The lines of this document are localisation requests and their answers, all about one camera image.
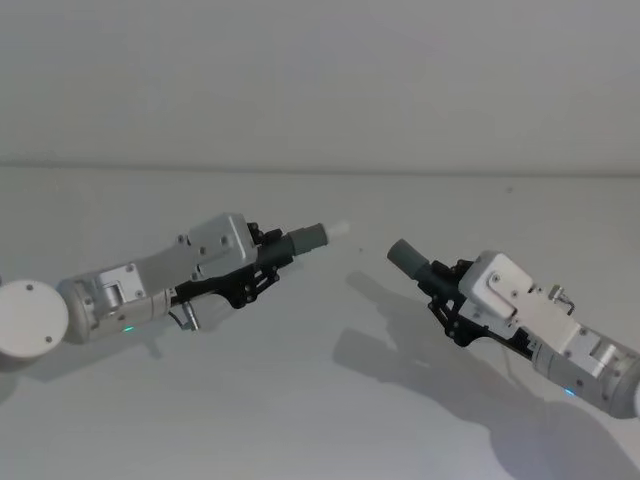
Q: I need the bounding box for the white curtain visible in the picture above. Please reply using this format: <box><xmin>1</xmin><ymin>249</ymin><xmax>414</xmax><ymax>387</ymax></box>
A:
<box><xmin>0</xmin><ymin>0</ymin><xmax>640</xmax><ymax>176</ymax></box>

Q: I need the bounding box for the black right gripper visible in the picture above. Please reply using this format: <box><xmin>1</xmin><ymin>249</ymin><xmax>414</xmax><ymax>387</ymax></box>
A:
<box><xmin>427</xmin><ymin>258</ymin><xmax>536</xmax><ymax>360</ymax></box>

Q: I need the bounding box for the thin dark left wrist cable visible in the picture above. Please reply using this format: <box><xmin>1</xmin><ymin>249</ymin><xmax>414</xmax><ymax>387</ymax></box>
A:
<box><xmin>167</xmin><ymin>298</ymin><xmax>200</xmax><ymax>332</ymax></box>

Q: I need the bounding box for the grey tube cap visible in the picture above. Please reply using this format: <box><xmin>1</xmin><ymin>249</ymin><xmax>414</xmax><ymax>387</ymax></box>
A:
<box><xmin>386</xmin><ymin>238</ymin><xmax>462</xmax><ymax>302</ymax></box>

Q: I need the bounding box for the white table cloth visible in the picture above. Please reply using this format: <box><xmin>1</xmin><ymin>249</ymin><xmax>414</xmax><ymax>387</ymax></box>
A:
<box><xmin>0</xmin><ymin>162</ymin><xmax>640</xmax><ymax>480</ymax></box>

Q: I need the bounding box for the grey tube with white tip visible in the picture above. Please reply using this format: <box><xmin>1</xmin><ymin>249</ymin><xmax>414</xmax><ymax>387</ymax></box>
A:
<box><xmin>257</xmin><ymin>218</ymin><xmax>352</xmax><ymax>267</ymax></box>

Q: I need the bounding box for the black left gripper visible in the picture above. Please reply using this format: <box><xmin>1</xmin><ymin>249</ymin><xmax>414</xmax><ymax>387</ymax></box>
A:
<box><xmin>170</xmin><ymin>221</ymin><xmax>297</xmax><ymax>310</ymax></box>

